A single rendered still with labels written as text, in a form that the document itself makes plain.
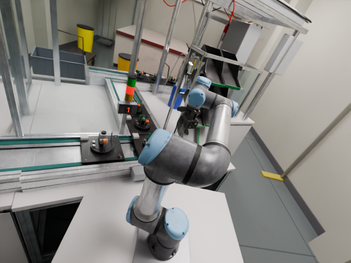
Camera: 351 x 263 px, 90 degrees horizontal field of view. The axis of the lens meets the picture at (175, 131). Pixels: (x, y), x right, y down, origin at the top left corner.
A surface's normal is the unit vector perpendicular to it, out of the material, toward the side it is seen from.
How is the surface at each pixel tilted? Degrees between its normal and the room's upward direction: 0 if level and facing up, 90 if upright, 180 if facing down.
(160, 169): 98
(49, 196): 0
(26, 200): 0
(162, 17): 90
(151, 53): 90
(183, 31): 90
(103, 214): 0
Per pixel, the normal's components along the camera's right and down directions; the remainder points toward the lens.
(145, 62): 0.00, 0.56
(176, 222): 0.42, -0.71
